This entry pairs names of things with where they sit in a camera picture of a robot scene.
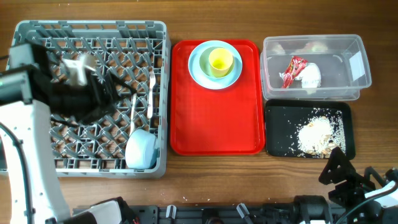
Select rice food leftovers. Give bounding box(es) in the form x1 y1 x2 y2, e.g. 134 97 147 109
284 107 346 159

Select white plastic spoon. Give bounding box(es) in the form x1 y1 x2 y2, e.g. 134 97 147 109
129 93 137 135

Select small light blue bowl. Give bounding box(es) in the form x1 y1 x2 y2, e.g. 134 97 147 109
125 129 157 169

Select white plastic fork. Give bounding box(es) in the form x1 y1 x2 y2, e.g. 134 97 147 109
147 70 156 119

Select white napkin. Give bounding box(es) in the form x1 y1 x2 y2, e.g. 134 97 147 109
279 63 321 88

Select red snack wrapper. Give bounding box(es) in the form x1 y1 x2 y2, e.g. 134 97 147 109
281 56 308 88

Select large light blue plate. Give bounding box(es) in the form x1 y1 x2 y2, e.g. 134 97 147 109
188 40 243 90

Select light green bowl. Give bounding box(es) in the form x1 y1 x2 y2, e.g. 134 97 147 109
200 47 234 79

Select yellow plastic cup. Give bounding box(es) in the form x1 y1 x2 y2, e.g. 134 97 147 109
208 48 234 78

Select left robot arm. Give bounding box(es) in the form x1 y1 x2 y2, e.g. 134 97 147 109
1 42 139 223

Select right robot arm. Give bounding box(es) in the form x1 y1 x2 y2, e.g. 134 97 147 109
289 147 397 223

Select grey dishwasher rack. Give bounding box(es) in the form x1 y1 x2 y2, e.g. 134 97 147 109
11 21 171 179

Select black plastic tray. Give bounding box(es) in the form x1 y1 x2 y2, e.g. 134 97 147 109
265 99 356 159

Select clear plastic bin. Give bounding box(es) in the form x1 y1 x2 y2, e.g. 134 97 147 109
260 34 372 101

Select red plastic tray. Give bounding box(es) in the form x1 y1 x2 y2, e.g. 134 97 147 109
169 40 266 156

